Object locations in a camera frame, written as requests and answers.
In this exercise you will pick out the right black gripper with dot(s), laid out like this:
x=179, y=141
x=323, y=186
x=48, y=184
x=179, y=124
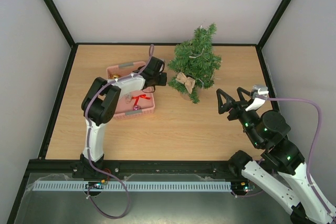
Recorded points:
x=235, y=108

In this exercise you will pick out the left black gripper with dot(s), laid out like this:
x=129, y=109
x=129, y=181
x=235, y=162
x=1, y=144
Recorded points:
x=164, y=81

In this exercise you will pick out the beige felt ornament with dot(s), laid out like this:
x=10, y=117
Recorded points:
x=188, y=82

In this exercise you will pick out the pink plastic basket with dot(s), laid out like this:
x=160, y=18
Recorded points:
x=123, y=110

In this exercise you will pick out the silver reindeer ornament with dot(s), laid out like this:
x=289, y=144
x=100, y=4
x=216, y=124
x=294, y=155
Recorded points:
x=128, y=98

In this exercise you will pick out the small green christmas tree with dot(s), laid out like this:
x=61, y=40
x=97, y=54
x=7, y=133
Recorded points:
x=182, y=63

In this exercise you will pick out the clear led string lights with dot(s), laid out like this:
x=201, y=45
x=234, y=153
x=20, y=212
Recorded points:
x=202, y=54

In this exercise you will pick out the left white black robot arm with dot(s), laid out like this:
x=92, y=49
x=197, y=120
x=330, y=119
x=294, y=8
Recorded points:
x=99, y=106

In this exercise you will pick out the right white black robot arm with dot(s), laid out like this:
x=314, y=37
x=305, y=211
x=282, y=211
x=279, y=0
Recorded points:
x=299, y=196

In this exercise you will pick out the red ribbon bow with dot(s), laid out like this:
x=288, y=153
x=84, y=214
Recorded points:
x=138, y=97

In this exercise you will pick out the pink bauble ornament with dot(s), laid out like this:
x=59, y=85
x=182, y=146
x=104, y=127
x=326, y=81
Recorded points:
x=136, y=107

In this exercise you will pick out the gold bauble ornament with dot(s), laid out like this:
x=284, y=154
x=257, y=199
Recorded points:
x=114, y=76

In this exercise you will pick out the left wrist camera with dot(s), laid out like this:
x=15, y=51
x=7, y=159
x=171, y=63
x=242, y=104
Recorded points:
x=162, y=67

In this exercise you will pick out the black frame rail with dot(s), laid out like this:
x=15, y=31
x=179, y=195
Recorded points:
x=227, y=170

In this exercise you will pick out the light blue cable duct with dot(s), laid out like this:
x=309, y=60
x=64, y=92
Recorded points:
x=133, y=186

